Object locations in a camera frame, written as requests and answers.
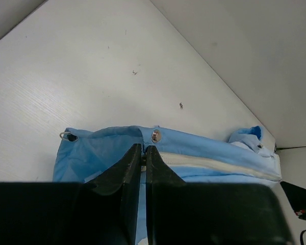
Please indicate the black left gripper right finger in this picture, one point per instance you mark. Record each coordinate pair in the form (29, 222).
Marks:
(161, 181)

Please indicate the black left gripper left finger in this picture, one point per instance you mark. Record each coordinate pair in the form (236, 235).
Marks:
(112, 201)

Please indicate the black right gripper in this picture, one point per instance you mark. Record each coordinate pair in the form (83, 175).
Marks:
(297, 198)

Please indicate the light blue zip jacket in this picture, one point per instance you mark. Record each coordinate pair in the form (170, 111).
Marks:
(227, 198)

